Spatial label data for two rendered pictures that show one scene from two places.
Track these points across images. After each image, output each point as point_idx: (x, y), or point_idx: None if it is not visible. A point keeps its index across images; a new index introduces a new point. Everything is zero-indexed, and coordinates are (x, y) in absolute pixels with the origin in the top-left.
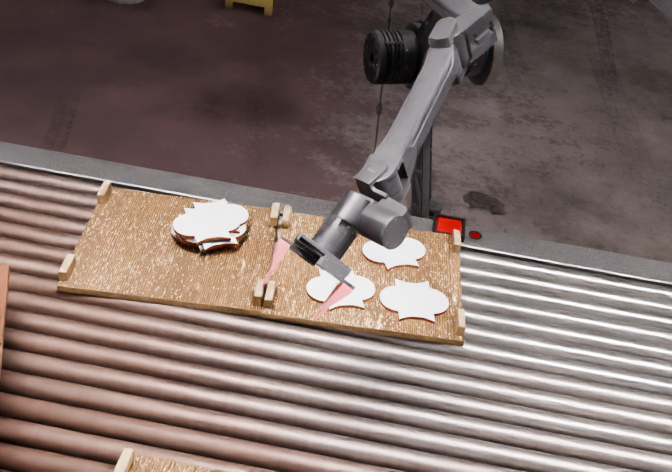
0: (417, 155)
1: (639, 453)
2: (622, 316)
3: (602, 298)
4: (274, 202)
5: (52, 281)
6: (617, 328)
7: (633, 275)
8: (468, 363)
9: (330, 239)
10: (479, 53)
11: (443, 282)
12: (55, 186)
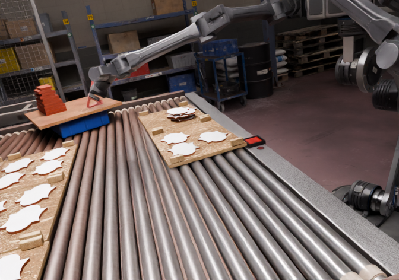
0: (142, 59)
1: (126, 231)
2: (250, 200)
3: (259, 190)
4: (219, 118)
5: None
6: (234, 200)
7: (300, 193)
8: (159, 172)
9: None
10: (214, 28)
11: (205, 150)
12: None
